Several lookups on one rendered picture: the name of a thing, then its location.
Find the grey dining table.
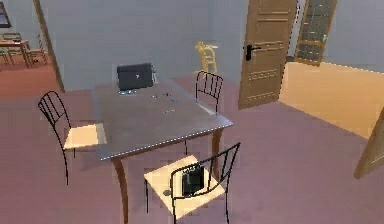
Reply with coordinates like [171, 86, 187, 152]
[90, 78, 234, 224]

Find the yellow wooden chair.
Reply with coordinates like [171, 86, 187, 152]
[194, 40, 219, 76]

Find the black laptop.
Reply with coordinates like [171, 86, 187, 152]
[116, 62, 158, 96]

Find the black box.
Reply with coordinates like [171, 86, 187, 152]
[181, 165, 206, 197]

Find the brown wooden room door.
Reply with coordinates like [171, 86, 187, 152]
[237, 0, 298, 111]
[353, 107, 384, 180]

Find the brown glazed door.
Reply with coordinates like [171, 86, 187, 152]
[293, 0, 338, 67]

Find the brown wooden chair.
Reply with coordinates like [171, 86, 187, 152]
[0, 32, 23, 66]
[25, 32, 49, 66]

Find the brown wooden table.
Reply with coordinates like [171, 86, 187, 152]
[0, 39, 33, 69]

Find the dark framed window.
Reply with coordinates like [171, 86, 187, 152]
[0, 1, 12, 29]

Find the black wire chair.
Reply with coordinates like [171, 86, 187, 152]
[37, 90, 108, 186]
[143, 142, 242, 224]
[184, 70, 225, 156]

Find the black door handle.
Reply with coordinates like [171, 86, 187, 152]
[245, 44, 262, 62]

